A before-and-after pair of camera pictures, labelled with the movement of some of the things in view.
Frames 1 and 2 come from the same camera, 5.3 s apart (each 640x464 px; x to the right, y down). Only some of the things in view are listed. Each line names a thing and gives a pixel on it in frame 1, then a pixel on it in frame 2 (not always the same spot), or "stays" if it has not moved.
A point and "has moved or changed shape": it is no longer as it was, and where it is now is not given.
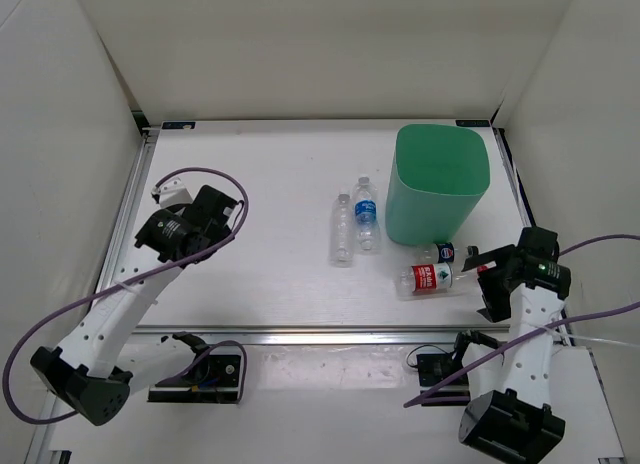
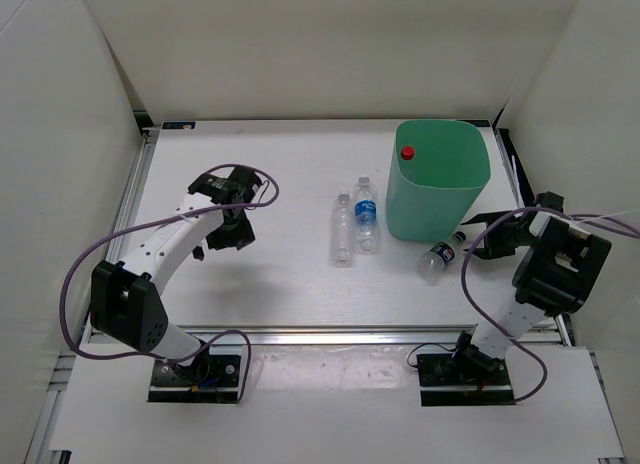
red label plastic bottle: (423, 277) to (407, 165)
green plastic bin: (439, 183) stays
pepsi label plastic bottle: (436, 253) has moved or changed shape
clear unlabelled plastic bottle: (342, 232) stays
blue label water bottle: (367, 232) stays
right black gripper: (498, 307) to (494, 248)
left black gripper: (223, 233) to (240, 234)
